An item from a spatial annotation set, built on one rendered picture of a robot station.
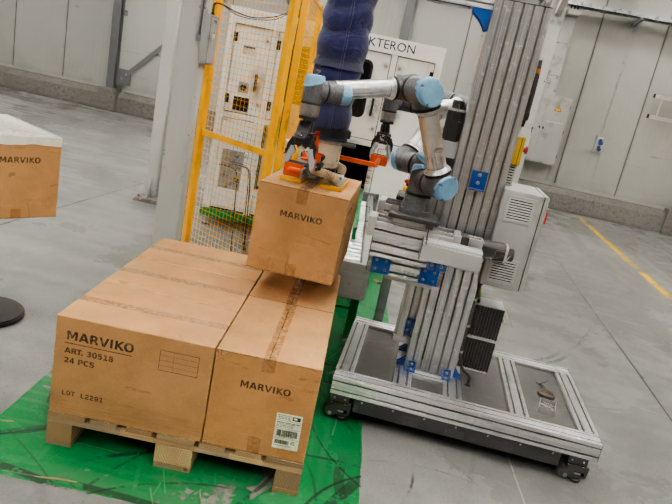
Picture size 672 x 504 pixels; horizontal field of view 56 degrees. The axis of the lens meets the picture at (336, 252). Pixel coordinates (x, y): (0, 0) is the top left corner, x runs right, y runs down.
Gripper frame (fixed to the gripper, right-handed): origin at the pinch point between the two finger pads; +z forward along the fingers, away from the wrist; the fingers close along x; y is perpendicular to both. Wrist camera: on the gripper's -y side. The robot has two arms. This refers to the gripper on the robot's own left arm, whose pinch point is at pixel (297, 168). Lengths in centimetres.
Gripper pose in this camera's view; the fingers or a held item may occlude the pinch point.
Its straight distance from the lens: 244.8
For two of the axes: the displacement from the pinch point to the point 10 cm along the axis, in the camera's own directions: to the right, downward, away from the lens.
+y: 1.3, -2.5, 9.6
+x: -9.7, -2.2, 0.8
